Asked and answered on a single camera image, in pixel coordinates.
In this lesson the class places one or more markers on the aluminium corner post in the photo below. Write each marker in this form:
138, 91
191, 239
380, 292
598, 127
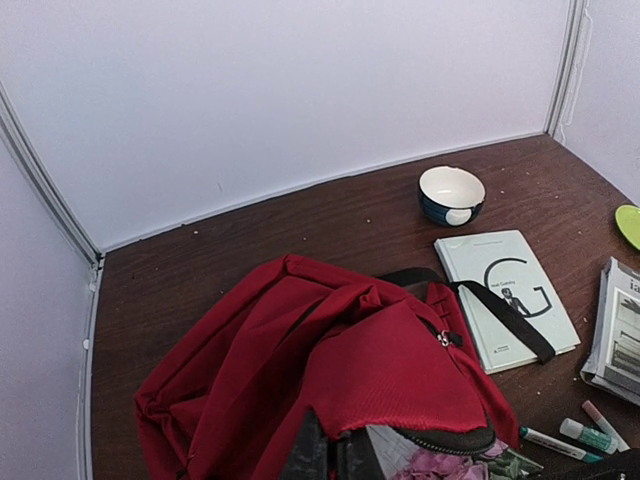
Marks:
50, 278
573, 58

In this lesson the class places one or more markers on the white Great Gatsby book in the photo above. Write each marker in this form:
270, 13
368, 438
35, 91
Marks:
513, 311

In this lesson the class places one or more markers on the Designer Fate flower book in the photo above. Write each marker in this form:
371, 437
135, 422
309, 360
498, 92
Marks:
399, 458

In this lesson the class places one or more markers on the right aluminium corner post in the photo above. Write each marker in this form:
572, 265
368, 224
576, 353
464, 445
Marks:
573, 58

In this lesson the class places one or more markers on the teal white marker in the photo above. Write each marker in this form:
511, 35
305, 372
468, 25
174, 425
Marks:
558, 446

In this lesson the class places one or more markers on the dark blue white bowl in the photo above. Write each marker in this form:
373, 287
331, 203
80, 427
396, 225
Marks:
450, 196

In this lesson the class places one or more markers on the grey ianra magazine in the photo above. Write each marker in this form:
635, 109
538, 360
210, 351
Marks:
613, 362

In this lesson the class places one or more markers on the pink white marker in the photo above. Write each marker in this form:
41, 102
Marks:
594, 413

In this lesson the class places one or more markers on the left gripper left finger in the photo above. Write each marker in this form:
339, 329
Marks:
314, 456

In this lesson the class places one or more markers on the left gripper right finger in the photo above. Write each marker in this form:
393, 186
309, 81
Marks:
621, 466

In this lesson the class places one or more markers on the left aluminium corner post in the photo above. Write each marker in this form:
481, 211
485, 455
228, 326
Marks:
50, 278

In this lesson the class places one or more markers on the red backpack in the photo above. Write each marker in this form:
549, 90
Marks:
296, 334

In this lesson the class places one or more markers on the green plate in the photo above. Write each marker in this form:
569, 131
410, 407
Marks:
627, 219

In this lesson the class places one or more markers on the white green glue stick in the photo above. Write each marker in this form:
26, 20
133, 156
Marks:
588, 436

